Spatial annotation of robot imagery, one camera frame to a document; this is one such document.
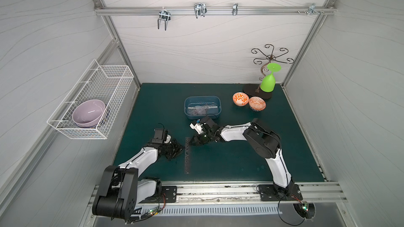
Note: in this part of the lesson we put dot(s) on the metal single hook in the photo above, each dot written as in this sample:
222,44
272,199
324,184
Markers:
235,9

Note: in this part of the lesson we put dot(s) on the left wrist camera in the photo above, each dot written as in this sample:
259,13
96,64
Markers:
161,135

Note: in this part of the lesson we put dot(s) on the green plastic goblet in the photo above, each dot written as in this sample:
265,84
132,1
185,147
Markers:
269,81

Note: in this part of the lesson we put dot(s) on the blue plastic storage box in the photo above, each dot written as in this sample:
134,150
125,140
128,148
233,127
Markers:
202,100

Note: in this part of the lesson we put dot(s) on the orange patterned bowl right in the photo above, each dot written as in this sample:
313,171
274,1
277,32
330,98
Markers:
257,103

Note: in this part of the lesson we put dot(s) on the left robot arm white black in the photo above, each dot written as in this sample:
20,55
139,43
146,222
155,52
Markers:
121,190

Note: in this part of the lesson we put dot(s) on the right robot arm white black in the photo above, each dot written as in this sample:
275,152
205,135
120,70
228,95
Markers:
262,139

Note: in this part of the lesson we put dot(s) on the metal double hook centre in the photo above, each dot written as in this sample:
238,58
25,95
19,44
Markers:
200,9

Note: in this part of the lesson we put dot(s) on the blue semicircle protractor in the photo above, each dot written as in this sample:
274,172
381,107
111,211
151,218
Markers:
198,112

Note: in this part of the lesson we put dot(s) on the metal double hook left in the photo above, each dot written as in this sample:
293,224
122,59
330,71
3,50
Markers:
163,18

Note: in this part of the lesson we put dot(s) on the dark straight stencil ruler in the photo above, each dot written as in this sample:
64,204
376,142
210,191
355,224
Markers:
187,156

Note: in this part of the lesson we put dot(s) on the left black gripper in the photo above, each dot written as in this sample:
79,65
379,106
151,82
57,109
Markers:
172,148

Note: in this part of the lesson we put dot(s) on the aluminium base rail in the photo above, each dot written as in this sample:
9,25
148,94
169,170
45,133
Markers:
246,192

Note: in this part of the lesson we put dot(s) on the long thin clear ruler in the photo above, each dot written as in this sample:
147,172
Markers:
202,107

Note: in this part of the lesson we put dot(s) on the white slotted cable duct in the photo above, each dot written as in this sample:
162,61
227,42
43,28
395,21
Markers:
220,210

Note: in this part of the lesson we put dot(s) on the orange patterned bowl left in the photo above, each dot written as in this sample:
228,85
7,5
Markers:
240,99

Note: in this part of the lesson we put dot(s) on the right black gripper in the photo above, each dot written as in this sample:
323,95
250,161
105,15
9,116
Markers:
201,137

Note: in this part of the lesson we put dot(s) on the white wire basket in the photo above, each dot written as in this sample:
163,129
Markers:
108,83

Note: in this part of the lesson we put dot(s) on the purple bowl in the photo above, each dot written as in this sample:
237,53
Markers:
89,113

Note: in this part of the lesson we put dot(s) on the black metal cup stand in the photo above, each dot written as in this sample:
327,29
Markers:
254,89

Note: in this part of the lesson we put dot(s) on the green table mat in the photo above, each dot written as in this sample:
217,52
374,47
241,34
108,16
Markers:
162,106

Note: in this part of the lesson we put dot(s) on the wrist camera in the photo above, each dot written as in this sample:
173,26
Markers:
161,135
204,125

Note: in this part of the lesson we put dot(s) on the aluminium top rail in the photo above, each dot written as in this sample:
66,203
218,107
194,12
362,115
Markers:
211,11

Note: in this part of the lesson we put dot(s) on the clear stencil template ruler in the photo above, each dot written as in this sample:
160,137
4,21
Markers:
208,111

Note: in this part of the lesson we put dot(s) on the metal hook right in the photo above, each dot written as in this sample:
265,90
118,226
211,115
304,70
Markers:
311,10

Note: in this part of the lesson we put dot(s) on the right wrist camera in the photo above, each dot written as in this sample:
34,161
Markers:
204,125

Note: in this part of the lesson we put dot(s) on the orange patterned bowl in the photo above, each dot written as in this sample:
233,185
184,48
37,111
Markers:
240,99
257,103

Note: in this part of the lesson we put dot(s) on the metal double hook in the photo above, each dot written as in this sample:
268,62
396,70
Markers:
200,9
163,18

